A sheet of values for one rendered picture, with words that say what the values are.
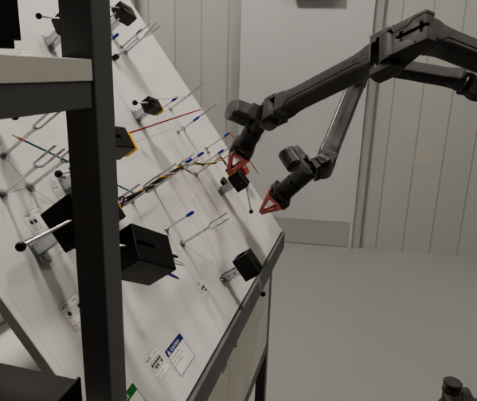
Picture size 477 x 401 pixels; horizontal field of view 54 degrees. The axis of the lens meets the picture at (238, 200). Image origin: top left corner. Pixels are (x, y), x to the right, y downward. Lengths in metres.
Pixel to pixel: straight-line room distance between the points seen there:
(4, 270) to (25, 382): 0.23
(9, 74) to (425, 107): 3.76
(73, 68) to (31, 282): 0.42
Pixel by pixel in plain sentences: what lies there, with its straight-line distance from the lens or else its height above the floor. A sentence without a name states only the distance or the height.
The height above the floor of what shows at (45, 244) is 1.18.
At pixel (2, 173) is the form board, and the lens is 0.87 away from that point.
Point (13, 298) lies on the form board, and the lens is 0.75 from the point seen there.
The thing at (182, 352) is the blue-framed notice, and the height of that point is 0.92.
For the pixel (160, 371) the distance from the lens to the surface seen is 0.90.
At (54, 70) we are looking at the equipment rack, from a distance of 0.43.
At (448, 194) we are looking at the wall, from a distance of 4.17.
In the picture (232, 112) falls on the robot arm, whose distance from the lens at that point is 1.33.
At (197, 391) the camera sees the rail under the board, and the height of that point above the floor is 0.86.
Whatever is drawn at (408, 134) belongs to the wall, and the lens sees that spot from 4.01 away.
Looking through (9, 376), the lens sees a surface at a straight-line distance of 0.60.
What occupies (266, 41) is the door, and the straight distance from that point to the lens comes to 3.88.
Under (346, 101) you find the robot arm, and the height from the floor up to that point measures 1.36.
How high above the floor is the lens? 1.46
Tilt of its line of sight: 16 degrees down
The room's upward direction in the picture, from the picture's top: 2 degrees clockwise
